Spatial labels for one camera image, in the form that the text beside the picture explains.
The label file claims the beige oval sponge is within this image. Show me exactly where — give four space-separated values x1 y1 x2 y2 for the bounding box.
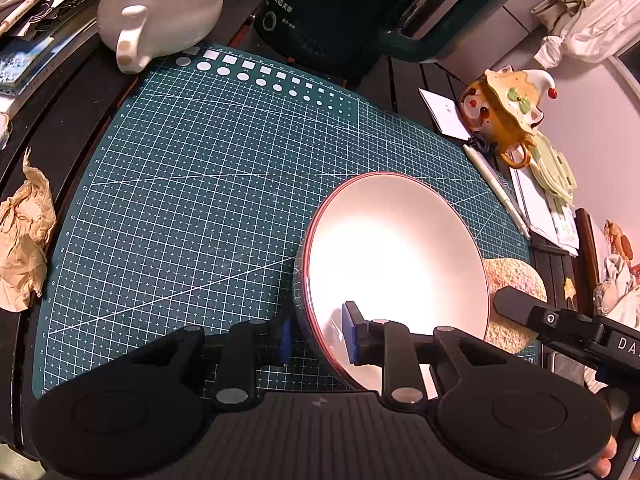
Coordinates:
483 258 547 354

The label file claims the white bowl red rim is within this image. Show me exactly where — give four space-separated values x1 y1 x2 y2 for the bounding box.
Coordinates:
293 172 490 391

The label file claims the person right hand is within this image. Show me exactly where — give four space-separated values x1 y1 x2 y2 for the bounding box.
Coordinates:
592 413 640 478

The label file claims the white paper stack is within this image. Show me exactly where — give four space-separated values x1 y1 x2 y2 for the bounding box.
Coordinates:
510 168 579 257

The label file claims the pale green container lid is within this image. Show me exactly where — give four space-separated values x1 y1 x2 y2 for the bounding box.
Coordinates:
529 132 577 206

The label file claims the green cutting mat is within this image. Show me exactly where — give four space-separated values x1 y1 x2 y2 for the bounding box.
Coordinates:
30 48 529 396

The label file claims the white pen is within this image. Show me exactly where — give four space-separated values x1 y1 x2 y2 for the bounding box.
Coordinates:
462 144 530 240

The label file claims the orange pig teapot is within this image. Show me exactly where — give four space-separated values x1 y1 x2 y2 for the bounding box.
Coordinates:
459 65 558 169

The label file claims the white card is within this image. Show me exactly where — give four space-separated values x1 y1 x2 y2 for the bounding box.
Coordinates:
419 89 470 142

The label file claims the crumpled brown paper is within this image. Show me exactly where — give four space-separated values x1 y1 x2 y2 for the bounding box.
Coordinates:
0 148 56 313

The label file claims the white crumpled cloth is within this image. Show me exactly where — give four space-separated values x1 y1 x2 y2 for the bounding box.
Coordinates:
530 0 639 70

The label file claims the blue hat white teapot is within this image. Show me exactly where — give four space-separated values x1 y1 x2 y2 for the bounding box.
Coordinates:
96 0 224 74

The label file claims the blue patterned notebook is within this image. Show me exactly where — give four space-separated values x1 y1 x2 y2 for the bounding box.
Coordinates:
1 35 54 96

